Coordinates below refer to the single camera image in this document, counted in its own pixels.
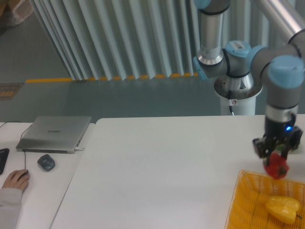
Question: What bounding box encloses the silver closed laptop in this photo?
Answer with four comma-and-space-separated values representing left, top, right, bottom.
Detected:
16, 116, 91, 154

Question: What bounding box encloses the white folding partition screen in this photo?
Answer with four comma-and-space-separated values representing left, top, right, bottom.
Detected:
30, 0, 305, 82

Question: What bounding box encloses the black keyboard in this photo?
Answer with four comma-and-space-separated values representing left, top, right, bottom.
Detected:
0, 148, 10, 175

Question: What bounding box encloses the red bell pepper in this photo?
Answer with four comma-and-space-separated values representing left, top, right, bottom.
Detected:
263, 153, 290, 179

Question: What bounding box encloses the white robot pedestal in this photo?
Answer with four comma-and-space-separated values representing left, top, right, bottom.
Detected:
214, 73, 262, 115

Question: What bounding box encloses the person's right hand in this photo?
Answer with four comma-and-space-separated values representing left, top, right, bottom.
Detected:
2, 169, 30, 191

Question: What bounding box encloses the green bell pepper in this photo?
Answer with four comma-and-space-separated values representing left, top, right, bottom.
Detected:
275, 144, 300, 154

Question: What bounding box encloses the black computer mouse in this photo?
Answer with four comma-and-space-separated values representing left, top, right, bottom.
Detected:
17, 170, 29, 181

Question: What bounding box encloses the yellow woven basket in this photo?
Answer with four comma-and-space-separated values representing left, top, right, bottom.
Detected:
225, 170, 305, 229

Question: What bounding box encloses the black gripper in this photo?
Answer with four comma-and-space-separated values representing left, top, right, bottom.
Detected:
252, 114, 303, 166

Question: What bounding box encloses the yellow bell pepper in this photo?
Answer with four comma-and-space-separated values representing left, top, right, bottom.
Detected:
265, 196, 303, 224

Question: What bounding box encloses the brown cardboard box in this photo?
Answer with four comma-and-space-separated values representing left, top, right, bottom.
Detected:
0, 0, 33, 27

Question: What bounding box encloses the black mouse cable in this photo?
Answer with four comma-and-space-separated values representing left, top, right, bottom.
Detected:
20, 124, 34, 170

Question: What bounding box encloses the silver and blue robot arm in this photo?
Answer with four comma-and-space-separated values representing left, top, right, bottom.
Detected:
193, 0, 305, 168

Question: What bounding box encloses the grey sleeved forearm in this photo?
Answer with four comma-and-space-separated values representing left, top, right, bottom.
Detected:
0, 188, 22, 229

